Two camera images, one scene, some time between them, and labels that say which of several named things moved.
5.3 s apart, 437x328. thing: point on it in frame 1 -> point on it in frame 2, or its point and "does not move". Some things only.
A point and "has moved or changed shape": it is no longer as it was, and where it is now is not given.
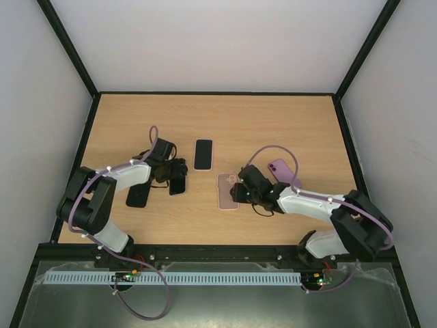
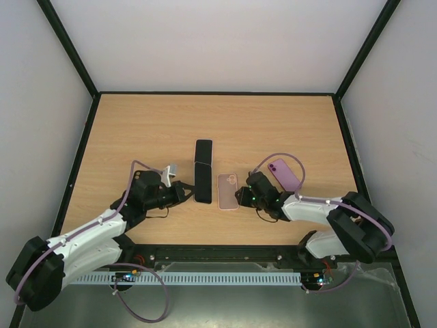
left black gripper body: (168, 172) -> (173, 199)
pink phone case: (224, 183) does not move
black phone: (177, 186) has moved or changed shape
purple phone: (282, 172) does not move
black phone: (203, 154) does not move
